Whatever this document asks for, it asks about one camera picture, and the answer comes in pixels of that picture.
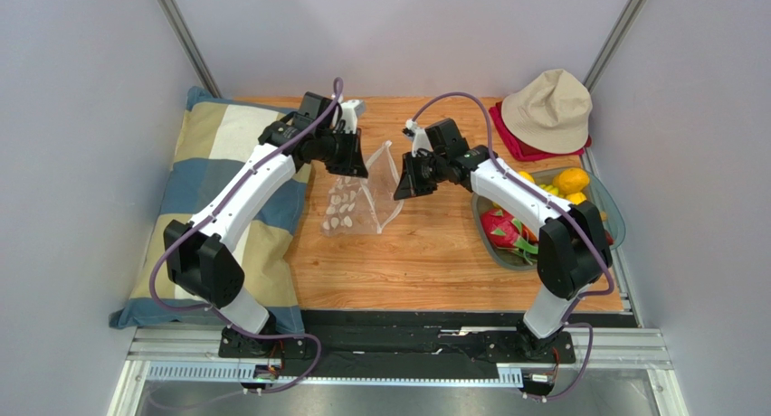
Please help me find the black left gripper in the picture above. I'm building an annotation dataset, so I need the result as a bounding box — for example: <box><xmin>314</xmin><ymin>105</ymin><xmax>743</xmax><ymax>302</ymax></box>
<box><xmin>315</xmin><ymin>127</ymin><xmax>367</xmax><ymax>178</ymax></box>

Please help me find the clear polka-dot zip bag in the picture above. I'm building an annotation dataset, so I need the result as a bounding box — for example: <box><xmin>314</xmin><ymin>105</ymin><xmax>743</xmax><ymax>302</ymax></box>
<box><xmin>320</xmin><ymin>140</ymin><xmax>404</xmax><ymax>237</ymax></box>

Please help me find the red dragon fruit toy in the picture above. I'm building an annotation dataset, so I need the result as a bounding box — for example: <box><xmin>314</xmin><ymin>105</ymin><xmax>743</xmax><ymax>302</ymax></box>
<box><xmin>480</xmin><ymin>208</ymin><xmax>538</xmax><ymax>265</ymax></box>

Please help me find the yellow banana bunch toy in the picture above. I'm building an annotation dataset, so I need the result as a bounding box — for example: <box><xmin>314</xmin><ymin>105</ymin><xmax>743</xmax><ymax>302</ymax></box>
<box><xmin>539</xmin><ymin>184</ymin><xmax>563</xmax><ymax>198</ymax></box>

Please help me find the yellow potato toy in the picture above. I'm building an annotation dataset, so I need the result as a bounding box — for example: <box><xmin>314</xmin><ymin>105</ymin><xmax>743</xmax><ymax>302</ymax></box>
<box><xmin>552</xmin><ymin>167</ymin><xmax>591</xmax><ymax>195</ymax></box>

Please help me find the yellow pear toy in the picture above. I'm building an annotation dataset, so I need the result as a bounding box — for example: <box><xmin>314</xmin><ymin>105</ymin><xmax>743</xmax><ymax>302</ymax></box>
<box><xmin>518</xmin><ymin>171</ymin><xmax>536</xmax><ymax>184</ymax></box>

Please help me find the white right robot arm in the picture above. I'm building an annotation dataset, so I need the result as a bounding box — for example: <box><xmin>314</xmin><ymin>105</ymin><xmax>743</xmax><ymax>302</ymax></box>
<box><xmin>394</xmin><ymin>118</ymin><xmax>612</xmax><ymax>339</ymax></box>

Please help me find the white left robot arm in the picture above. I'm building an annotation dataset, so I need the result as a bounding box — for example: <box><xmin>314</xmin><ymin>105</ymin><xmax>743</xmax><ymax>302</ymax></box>
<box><xmin>151</xmin><ymin>92</ymin><xmax>367</xmax><ymax>338</ymax></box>

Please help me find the red folded cloth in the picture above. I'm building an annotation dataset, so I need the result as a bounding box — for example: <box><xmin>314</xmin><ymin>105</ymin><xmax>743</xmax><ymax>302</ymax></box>
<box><xmin>488</xmin><ymin>101</ymin><xmax>586</xmax><ymax>162</ymax></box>

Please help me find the blue beige checkered pillow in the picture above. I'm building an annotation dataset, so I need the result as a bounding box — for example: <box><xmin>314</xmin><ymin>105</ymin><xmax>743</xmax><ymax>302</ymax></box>
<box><xmin>109</xmin><ymin>87</ymin><xmax>311</xmax><ymax>334</ymax></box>

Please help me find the beige bucket hat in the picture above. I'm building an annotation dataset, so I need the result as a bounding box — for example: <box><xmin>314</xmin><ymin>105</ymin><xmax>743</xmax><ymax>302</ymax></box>
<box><xmin>500</xmin><ymin>69</ymin><xmax>593</xmax><ymax>155</ymax></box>

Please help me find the clear grey plastic tray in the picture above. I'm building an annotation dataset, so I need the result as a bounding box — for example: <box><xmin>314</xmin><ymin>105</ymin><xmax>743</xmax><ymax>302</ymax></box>
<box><xmin>471</xmin><ymin>173</ymin><xmax>625</xmax><ymax>271</ymax></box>

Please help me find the small yellow lemon toy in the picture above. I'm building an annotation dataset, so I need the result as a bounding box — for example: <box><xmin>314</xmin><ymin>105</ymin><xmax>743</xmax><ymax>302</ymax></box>
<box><xmin>566</xmin><ymin>192</ymin><xmax>587</xmax><ymax>205</ymax></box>

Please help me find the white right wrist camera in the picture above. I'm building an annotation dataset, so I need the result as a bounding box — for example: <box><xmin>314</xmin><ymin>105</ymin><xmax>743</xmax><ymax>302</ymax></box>
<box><xmin>403</xmin><ymin>118</ymin><xmax>433</xmax><ymax>156</ymax></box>

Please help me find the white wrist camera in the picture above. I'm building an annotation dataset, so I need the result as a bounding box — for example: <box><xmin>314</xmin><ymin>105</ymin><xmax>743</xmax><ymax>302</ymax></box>
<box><xmin>403</xmin><ymin>118</ymin><xmax>433</xmax><ymax>156</ymax></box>
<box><xmin>336</xmin><ymin>99</ymin><xmax>366</xmax><ymax>133</ymax></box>

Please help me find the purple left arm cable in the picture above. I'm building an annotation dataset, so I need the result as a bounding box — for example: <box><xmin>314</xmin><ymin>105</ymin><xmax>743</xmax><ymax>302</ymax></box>
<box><xmin>147</xmin><ymin>77</ymin><xmax>345</xmax><ymax>396</ymax></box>

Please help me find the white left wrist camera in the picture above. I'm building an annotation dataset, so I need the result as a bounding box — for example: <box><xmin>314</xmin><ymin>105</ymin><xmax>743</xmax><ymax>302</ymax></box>
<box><xmin>336</xmin><ymin>99</ymin><xmax>366</xmax><ymax>133</ymax></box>

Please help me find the black table front rail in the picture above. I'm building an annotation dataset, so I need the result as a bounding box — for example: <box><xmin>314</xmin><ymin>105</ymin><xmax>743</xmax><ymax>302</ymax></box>
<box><xmin>295</xmin><ymin>308</ymin><xmax>640</xmax><ymax>381</ymax></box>

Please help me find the aluminium frame base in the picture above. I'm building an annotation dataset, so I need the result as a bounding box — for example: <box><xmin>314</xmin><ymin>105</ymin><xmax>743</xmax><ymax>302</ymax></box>
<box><xmin>109</xmin><ymin>324</ymin><xmax>688</xmax><ymax>415</ymax></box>

